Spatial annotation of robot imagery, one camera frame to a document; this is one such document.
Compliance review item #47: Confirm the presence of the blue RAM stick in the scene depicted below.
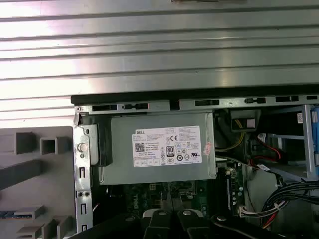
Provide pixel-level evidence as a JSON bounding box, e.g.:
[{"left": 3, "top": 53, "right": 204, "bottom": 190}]
[{"left": 0, "top": 210, "right": 34, "bottom": 219}]

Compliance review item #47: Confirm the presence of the black open PC case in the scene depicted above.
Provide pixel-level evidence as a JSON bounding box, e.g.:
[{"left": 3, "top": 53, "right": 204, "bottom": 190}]
[{"left": 70, "top": 94, "right": 319, "bottom": 239}]

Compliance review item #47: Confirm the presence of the blue drive latch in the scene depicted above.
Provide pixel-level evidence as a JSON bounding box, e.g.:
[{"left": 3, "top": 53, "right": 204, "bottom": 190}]
[{"left": 304, "top": 104, "right": 319, "bottom": 180}]

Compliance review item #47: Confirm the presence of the grey parts rack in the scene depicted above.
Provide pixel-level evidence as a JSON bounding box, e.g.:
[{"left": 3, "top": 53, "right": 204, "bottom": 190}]
[{"left": 0, "top": 125, "right": 75, "bottom": 239}]

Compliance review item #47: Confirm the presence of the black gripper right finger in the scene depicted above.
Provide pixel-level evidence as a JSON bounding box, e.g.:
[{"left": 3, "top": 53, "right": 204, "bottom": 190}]
[{"left": 175, "top": 208, "right": 265, "bottom": 239}]

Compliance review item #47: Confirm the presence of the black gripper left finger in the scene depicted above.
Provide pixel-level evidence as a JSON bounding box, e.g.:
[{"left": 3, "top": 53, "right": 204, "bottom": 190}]
[{"left": 74, "top": 208, "right": 173, "bottom": 239}]

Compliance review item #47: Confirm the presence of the yellow wire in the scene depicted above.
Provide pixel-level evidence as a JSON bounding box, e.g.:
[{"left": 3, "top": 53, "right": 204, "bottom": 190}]
[{"left": 215, "top": 119, "right": 246, "bottom": 151}]

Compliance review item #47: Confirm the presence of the green motherboard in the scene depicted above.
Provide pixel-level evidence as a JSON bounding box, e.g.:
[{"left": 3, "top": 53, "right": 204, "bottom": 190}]
[{"left": 92, "top": 163, "right": 247, "bottom": 239}]

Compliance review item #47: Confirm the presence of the grey power supply unit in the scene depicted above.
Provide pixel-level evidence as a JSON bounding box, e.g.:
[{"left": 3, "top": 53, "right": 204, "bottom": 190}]
[{"left": 98, "top": 111, "right": 217, "bottom": 186}]

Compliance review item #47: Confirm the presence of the grey metal drive cage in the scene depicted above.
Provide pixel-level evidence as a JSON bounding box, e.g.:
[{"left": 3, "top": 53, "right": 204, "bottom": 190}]
[{"left": 268, "top": 103, "right": 319, "bottom": 182}]

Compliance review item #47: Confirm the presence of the black wire bundle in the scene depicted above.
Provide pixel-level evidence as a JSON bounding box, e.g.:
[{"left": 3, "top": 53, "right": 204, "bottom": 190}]
[{"left": 259, "top": 178, "right": 319, "bottom": 226}]

